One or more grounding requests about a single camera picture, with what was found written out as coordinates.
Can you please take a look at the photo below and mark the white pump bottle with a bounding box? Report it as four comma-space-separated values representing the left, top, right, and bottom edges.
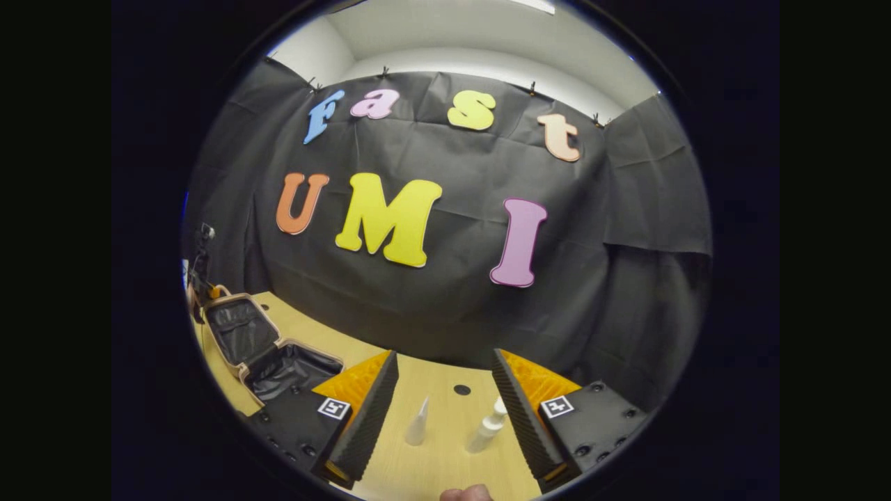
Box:
465, 397, 509, 454

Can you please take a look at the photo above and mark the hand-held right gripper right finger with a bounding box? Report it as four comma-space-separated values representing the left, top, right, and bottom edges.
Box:
491, 348, 649, 493

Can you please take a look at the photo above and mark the beige suitcase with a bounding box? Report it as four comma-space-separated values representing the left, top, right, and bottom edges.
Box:
200, 284, 347, 404

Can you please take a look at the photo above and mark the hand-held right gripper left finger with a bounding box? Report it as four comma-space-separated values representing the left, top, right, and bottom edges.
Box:
245, 350, 401, 490

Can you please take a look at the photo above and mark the white conical tube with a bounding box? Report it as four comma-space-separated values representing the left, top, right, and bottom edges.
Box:
404, 395, 430, 447

